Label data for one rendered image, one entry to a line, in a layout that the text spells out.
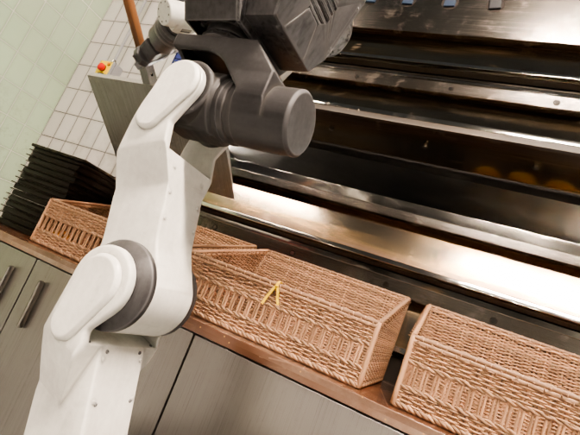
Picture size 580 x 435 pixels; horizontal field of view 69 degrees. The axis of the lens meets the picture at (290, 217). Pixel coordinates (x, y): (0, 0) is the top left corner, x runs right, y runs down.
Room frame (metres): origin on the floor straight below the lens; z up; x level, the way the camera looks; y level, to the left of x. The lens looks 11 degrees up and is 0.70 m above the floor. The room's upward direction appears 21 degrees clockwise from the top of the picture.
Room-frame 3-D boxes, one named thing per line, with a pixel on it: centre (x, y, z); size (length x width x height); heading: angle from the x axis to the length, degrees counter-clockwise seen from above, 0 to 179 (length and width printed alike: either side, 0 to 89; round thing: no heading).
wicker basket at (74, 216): (1.52, 0.42, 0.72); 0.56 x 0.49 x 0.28; 65
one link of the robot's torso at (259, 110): (0.72, 0.16, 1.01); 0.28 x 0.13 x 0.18; 65
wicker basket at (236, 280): (1.26, -0.12, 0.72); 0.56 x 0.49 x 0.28; 66
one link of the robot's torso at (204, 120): (0.74, 0.22, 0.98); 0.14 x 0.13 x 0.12; 155
